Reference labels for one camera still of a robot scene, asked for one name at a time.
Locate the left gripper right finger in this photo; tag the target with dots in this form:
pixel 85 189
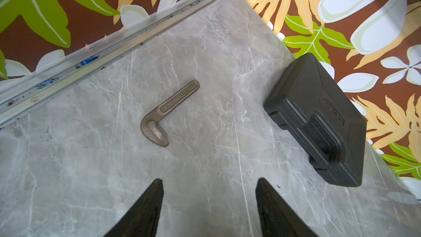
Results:
pixel 276 217

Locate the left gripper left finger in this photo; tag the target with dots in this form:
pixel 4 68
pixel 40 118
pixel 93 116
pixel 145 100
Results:
pixel 142 219

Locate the black plastic tool case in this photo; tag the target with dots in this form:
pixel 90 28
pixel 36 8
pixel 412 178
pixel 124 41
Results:
pixel 315 111

